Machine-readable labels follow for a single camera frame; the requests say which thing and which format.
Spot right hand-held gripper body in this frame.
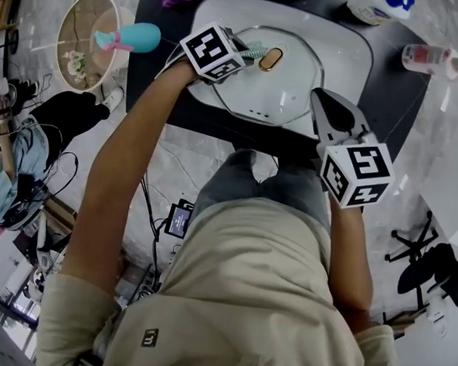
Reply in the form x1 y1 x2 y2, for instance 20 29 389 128
312 128 399 212

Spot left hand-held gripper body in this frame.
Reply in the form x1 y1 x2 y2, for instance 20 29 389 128
176 19 249 87

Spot green scrubbing brush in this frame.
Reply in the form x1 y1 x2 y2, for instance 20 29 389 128
239 39 270 64

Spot glass pot lid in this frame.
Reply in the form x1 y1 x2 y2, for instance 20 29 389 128
185 20 327 129

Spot person's right forearm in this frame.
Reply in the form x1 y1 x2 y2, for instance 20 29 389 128
320 195 380 335

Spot person's left forearm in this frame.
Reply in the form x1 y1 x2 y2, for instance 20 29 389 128
57 52 201 304

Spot black sink cabinet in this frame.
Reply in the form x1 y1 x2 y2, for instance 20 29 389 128
121 0 436 168

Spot white sink basin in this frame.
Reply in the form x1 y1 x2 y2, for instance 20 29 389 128
185 0 378 140

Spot teal spray bottle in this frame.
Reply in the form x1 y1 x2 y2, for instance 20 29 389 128
93 19 163 56

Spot person's grey trousers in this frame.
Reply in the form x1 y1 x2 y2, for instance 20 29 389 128
191 144 336 236

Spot pink lotion bottle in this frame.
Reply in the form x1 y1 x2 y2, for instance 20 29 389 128
399 42 458 80

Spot white pump bottle blue cap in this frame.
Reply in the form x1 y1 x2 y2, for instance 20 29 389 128
344 0 415 29

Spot black office chair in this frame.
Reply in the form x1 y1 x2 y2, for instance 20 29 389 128
382 208 458 313

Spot round beige basket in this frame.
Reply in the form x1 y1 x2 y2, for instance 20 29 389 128
53 0 137 98

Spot small black screen device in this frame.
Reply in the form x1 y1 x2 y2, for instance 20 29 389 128
163 198 196 239

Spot person's beige shirt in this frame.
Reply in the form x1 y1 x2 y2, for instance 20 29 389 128
34 184 412 366

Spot black strap buckle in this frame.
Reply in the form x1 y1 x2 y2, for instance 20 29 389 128
73 352 103 366

